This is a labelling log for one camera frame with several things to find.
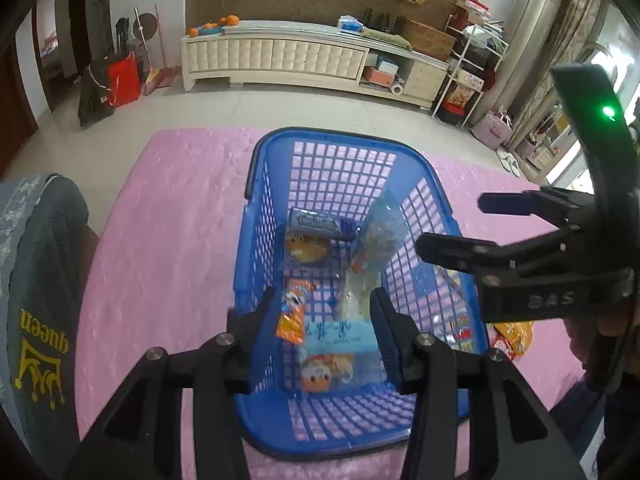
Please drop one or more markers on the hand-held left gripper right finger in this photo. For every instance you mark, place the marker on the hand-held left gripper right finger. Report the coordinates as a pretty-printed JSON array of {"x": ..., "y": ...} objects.
[{"x": 385, "y": 330}]

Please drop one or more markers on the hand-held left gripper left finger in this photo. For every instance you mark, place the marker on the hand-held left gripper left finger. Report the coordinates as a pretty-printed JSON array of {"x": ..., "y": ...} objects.
[{"x": 262, "y": 320}]

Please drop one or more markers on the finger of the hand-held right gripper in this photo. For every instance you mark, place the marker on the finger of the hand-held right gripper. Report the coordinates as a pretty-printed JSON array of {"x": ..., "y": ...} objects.
[
  {"x": 450, "y": 252},
  {"x": 505, "y": 202}
]

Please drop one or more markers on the small orange snack packet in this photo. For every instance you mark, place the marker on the small orange snack packet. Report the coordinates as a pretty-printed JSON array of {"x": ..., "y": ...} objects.
[{"x": 294, "y": 317}]

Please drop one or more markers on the orange yellow snack packet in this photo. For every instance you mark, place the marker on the orange yellow snack packet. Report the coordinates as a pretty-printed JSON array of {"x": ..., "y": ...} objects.
[{"x": 512, "y": 337}]

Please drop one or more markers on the light blue snack packet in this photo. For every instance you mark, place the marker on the light blue snack packet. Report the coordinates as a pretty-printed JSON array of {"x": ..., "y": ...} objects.
[{"x": 335, "y": 355}]

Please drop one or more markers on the clear yellow biscuit packet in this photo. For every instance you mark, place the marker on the clear yellow biscuit packet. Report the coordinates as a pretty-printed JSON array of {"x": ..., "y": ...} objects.
[{"x": 377, "y": 240}]

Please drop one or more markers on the blue orange snack packet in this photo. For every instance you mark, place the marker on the blue orange snack packet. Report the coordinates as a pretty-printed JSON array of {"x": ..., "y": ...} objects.
[{"x": 312, "y": 240}]

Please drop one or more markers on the blue plastic basket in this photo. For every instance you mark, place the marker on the blue plastic basket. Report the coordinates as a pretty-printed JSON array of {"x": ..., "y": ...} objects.
[{"x": 260, "y": 220}]

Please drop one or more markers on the person's right hand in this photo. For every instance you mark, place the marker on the person's right hand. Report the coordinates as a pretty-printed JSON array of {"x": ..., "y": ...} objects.
[{"x": 615, "y": 322}]

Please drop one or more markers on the white slipper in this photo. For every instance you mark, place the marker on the white slipper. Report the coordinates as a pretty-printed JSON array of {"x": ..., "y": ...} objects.
[
  {"x": 515, "y": 166},
  {"x": 505, "y": 160}
]

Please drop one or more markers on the grey bin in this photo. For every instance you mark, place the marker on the grey bin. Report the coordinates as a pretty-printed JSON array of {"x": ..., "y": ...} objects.
[{"x": 527, "y": 149}]

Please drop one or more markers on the pink bag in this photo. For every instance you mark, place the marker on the pink bag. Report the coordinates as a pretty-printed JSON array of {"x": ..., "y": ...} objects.
[{"x": 492, "y": 130}]

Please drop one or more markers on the black red box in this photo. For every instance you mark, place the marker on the black red box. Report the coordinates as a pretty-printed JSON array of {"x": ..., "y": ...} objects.
[{"x": 453, "y": 114}]

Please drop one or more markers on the pink quilted mattress cover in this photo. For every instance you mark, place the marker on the pink quilted mattress cover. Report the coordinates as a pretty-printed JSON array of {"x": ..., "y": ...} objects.
[{"x": 165, "y": 260}]

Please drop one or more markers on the orange printed box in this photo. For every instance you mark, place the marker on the orange printed box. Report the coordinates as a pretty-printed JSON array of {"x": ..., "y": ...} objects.
[{"x": 460, "y": 95}]

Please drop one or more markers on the white metal rack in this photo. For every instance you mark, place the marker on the white metal rack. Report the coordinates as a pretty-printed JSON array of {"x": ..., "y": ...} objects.
[{"x": 462, "y": 60}]

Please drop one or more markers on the white paper roll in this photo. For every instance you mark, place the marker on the white paper roll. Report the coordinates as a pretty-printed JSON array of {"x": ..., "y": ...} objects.
[{"x": 397, "y": 89}]

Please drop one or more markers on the dark blue clothing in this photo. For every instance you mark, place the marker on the dark blue clothing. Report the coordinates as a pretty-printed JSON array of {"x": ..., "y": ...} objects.
[{"x": 622, "y": 440}]

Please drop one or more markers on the patterned beige curtain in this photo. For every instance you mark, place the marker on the patterned beige curtain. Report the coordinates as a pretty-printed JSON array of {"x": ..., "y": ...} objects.
[{"x": 565, "y": 50}]

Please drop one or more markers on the pile of clothes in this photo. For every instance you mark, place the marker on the pile of clothes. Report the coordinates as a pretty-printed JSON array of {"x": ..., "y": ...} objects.
[{"x": 482, "y": 37}]

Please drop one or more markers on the silver standing air conditioner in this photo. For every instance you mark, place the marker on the silver standing air conditioner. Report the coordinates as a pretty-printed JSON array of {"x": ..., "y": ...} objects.
[{"x": 525, "y": 35}]

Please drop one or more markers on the orange flat box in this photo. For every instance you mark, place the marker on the orange flat box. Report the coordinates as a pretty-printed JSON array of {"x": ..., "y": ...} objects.
[{"x": 378, "y": 76}]

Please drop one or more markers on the brown cardboard box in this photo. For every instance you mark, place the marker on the brown cardboard box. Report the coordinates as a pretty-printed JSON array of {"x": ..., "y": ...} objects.
[{"x": 427, "y": 39}]

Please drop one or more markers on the small blue box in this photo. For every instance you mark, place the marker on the small blue box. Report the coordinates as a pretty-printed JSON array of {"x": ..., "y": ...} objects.
[{"x": 386, "y": 65}]

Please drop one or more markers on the red white box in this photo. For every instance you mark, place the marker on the red white box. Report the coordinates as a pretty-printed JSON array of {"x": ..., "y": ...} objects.
[{"x": 477, "y": 5}]

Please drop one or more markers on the green folded cloth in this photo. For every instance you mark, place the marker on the green folded cloth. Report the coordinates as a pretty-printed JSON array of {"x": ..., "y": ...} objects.
[{"x": 387, "y": 39}]

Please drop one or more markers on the black router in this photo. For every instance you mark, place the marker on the black router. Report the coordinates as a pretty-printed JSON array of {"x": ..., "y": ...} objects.
[{"x": 380, "y": 19}]

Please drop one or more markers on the grey printed cushion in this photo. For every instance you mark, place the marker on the grey printed cushion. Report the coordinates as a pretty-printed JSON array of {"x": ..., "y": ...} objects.
[{"x": 40, "y": 285}]

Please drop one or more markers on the blue tissue box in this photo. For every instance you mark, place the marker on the blue tissue box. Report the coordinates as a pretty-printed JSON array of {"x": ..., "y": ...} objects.
[{"x": 350, "y": 25}]

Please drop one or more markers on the cream cabinet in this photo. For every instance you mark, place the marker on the cream cabinet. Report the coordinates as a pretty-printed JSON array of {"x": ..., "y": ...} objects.
[{"x": 280, "y": 55}]

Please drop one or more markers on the pink broom and dustpan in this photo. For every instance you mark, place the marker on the pink broom and dustpan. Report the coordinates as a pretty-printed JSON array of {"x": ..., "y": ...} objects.
[{"x": 160, "y": 77}]

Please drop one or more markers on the red bag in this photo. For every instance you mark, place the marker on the red bag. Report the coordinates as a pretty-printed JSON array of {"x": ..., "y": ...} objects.
[{"x": 124, "y": 80}]

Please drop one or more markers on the black bag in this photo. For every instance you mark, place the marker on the black bag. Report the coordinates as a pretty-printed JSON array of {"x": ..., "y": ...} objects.
[{"x": 95, "y": 95}]

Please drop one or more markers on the white mop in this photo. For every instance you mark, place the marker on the white mop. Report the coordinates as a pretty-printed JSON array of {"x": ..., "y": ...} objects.
[{"x": 142, "y": 45}]

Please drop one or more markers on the black umbrella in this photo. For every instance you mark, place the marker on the black umbrella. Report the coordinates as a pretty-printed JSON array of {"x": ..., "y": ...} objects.
[{"x": 122, "y": 35}]

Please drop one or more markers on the brown wooden door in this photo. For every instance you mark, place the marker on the brown wooden door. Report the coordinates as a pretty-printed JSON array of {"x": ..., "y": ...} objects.
[{"x": 15, "y": 110}]

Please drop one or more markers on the plain round wall disc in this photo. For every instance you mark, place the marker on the plain round wall disc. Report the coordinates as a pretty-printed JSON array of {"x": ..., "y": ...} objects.
[{"x": 150, "y": 22}]

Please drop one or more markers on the brown doorway frame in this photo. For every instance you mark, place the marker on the brown doorway frame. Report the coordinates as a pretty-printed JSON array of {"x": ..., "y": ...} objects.
[{"x": 60, "y": 35}]

